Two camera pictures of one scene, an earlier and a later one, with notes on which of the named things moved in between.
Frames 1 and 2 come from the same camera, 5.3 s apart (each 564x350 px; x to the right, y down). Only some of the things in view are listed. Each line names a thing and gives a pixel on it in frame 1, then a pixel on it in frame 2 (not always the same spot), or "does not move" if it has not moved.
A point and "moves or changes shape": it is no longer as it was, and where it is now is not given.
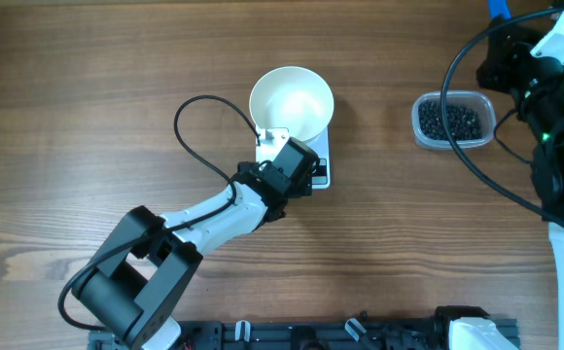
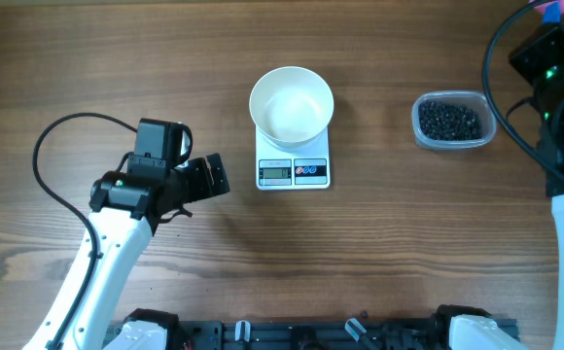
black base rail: x=410 y=333 does not move
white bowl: x=292 y=97 does not move
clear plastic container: x=472 y=115 does not move
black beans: x=466 y=123 does not move
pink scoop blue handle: x=499 y=7 moves or changes shape
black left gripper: x=304 y=189 → x=198 y=168
